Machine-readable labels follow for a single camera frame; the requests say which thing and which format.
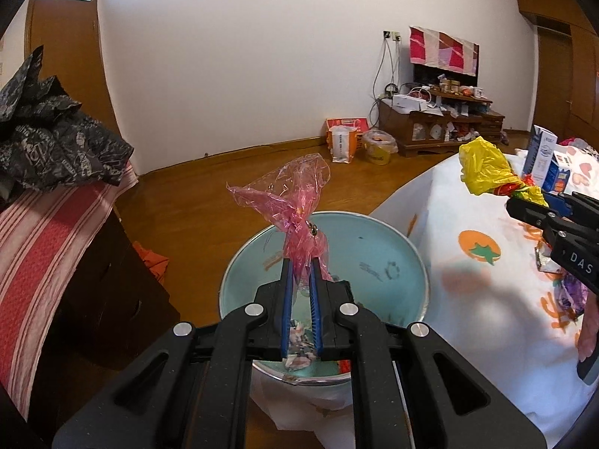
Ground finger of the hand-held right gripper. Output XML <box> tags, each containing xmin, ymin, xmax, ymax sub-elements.
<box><xmin>543</xmin><ymin>191</ymin><xmax>599</xmax><ymax>232</ymax></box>
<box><xmin>505</xmin><ymin>195</ymin><xmax>562</xmax><ymax>233</ymax></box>

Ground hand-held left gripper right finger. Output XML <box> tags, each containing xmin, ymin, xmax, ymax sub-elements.
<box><xmin>309</xmin><ymin>257</ymin><xmax>548</xmax><ymax>449</ymax></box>

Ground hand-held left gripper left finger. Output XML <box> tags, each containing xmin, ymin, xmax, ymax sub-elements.
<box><xmin>51</xmin><ymin>257</ymin><xmax>293</xmax><ymax>449</ymax></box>

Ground yellow plastic bag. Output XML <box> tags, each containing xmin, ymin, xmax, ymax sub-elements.
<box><xmin>459</xmin><ymin>137</ymin><xmax>549</xmax><ymax>207</ymax></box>

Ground light blue bin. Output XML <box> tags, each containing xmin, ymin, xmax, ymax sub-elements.
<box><xmin>219</xmin><ymin>211</ymin><xmax>429</xmax><ymax>387</ymax></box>

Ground pink cellophane bag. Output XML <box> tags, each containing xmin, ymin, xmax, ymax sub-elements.
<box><xmin>227</xmin><ymin>154</ymin><xmax>331</xmax><ymax>286</ymax></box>

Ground person's right hand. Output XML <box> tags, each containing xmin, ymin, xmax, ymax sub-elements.
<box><xmin>577</xmin><ymin>297</ymin><xmax>599</xmax><ymax>361</ymax></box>

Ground blue milk carton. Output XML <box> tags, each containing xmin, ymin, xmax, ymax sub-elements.
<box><xmin>543</xmin><ymin>150</ymin><xmax>572</xmax><ymax>193</ymax></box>

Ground silver white wrapper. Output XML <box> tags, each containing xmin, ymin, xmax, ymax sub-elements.
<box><xmin>535</xmin><ymin>242</ymin><xmax>565</xmax><ymax>276</ymax></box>

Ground purple foil wrapper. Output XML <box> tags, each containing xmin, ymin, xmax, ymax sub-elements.
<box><xmin>554</xmin><ymin>272</ymin><xmax>591</xmax><ymax>321</ymax></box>

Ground grey patterned wrapper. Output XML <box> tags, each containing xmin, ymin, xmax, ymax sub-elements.
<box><xmin>283</xmin><ymin>320</ymin><xmax>313</xmax><ymax>370</ymax></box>

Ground white milk carton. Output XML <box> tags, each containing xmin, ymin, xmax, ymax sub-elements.
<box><xmin>522</xmin><ymin>125</ymin><xmax>559</xmax><ymax>188</ymax></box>

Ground wooden door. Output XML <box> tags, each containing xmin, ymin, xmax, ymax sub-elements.
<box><xmin>536</xmin><ymin>23</ymin><xmax>575</xmax><ymax>136</ymax></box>
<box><xmin>25</xmin><ymin>0</ymin><xmax>120</xmax><ymax>132</ymax></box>

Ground white printed tablecloth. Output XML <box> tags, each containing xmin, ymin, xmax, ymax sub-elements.
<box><xmin>250</xmin><ymin>147</ymin><xmax>599</xmax><ymax>440</ymax></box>

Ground orange cloth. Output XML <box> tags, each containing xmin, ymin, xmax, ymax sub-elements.
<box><xmin>132</xmin><ymin>241</ymin><xmax>170</xmax><ymax>284</ymax></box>

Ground wooden tv cabinet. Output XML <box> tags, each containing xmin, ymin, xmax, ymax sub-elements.
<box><xmin>378</xmin><ymin>89</ymin><xmax>506</xmax><ymax>157</ymax></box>

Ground clear bag with yellow contents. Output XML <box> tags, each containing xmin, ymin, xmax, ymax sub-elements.
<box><xmin>362</xmin><ymin>128</ymin><xmax>398</xmax><ymax>165</ymax></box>

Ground white device box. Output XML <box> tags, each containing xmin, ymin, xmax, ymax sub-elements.
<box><xmin>392</xmin><ymin>94</ymin><xmax>428</xmax><ymax>112</ymax></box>

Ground white orange paper bag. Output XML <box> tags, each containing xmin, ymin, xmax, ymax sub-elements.
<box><xmin>329</xmin><ymin>125</ymin><xmax>357</xmax><ymax>164</ymax></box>

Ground black television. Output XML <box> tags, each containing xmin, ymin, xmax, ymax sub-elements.
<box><xmin>413</xmin><ymin>63</ymin><xmax>478</xmax><ymax>89</ymax></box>

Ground red pink patchwork cloth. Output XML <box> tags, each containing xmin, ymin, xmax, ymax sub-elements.
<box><xmin>408</xmin><ymin>25</ymin><xmax>480</xmax><ymax>78</ymax></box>

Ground orange cardboard box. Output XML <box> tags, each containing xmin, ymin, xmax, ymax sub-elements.
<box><xmin>326</xmin><ymin>117</ymin><xmax>368</xmax><ymax>138</ymax></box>

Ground red striped cloth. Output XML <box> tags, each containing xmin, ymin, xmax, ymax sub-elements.
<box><xmin>0</xmin><ymin>161</ymin><xmax>140</xmax><ymax>419</ymax></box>

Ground black printed bag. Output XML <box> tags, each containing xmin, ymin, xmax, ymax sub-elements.
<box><xmin>0</xmin><ymin>46</ymin><xmax>136</xmax><ymax>207</ymax></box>

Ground grey cables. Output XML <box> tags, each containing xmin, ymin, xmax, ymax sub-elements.
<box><xmin>370</xmin><ymin>37</ymin><xmax>403</xmax><ymax>127</ymax></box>

